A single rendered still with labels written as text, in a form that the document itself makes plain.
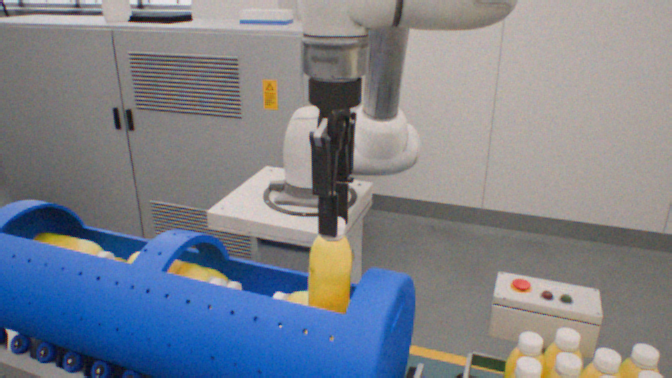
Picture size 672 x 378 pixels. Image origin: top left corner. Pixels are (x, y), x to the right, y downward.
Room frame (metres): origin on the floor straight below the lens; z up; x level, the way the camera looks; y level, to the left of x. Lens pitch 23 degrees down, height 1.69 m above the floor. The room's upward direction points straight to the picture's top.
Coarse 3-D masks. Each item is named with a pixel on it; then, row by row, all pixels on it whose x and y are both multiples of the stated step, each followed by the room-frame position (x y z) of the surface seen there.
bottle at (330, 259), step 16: (320, 240) 0.72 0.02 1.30; (336, 240) 0.72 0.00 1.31; (320, 256) 0.71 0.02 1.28; (336, 256) 0.71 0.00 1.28; (320, 272) 0.71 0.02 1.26; (336, 272) 0.70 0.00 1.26; (320, 288) 0.71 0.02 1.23; (336, 288) 0.70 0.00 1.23; (320, 304) 0.71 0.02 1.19; (336, 304) 0.71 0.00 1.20
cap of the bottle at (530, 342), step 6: (522, 336) 0.75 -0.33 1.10; (528, 336) 0.75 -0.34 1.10; (534, 336) 0.75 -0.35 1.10; (522, 342) 0.73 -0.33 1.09; (528, 342) 0.73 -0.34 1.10; (534, 342) 0.73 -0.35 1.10; (540, 342) 0.73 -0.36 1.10; (522, 348) 0.73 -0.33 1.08; (528, 348) 0.72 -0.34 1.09; (534, 348) 0.72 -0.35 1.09; (540, 348) 0.73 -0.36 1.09
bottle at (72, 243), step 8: (48, 232) 1.06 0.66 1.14; (40, 240) 1.03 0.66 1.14; (48, 240) 1.03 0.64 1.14; (56, 240) 1.02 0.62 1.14; (64, 240) 1.02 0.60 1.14; (72, 240) 1.02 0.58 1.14; (80, 240) 1.02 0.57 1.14; (88, 240) 1.03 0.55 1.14; (72, 248) 1.00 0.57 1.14; (80, 248) 0.99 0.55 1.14; (88, 248) 1.00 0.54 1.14; (96, 248) 1.00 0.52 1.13
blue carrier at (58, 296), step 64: (0, 256) 0.88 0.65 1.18; (64, 256) 0.84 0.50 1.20; (128, 256) 1.07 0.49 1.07; (192, 256) 1.00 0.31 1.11; (0, 320) 0.85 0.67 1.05; (64, 320) 0.78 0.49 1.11; (128, 320) 0.73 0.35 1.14; (192, 320) 0.70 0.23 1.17; (256, 320) 0.92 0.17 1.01; (320, 320) 0.65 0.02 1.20; (384, 320) 0.64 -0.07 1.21
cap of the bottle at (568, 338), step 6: (558, 330) 0.76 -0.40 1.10; (564, 330) 0.76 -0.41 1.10; (570, 330) 0.76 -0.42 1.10; (558, 336) 0.75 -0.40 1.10; (564, 336) 0.75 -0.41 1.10; (570, 336) 0.75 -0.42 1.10; (576, 336) 0.75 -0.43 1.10; (558, 342) 0.75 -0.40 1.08; (564, 342) 0.74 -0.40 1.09; (570, 342) 0.73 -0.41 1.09; (576, 342) 0.73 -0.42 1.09; (570, 348) 0.73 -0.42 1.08
